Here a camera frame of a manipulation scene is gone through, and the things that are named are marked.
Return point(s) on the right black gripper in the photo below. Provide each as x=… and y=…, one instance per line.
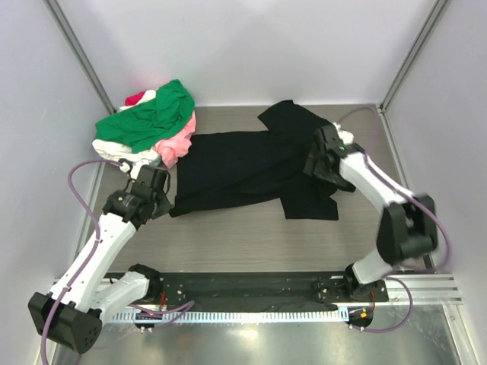
x=316, y=155

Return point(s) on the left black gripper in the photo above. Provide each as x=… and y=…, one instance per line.
x=163, y=208

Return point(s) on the pink t shirt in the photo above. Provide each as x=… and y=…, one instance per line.
x=172, y=149

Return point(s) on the white t shirt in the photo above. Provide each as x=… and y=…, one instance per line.
x=115, y=151

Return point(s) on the green t shirt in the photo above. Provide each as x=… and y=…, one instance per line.
x=142, y=126

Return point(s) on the black t shirt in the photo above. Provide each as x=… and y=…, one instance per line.
x=233, y=169

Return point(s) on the red t shirt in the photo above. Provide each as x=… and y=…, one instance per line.
x=134, y=99

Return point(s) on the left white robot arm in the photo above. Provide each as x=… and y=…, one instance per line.
x=74, y=310

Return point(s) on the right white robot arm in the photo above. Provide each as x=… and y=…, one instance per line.
x=406, y=230

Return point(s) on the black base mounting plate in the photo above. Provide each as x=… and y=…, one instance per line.
x=262, y=292

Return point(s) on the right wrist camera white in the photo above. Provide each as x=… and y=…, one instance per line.
x=346, y=136

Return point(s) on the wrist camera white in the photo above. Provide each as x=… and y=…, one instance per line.
x=346, y=136
x=132, y=168

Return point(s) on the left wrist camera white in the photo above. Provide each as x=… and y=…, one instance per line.
x=132, y=168

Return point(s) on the white slotted cable duct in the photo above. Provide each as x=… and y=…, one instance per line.
x=134, y=316

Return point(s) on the aluminium frame rail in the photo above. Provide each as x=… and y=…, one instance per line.
x=426, y=289

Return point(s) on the right aluminium corner post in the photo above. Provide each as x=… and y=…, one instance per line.
x=432, y=20

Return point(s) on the aluminium corner post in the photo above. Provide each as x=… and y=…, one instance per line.
x=77, y=49
x=432, y=20

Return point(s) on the left aluminium corner post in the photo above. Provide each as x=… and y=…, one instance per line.
x=77, y=49

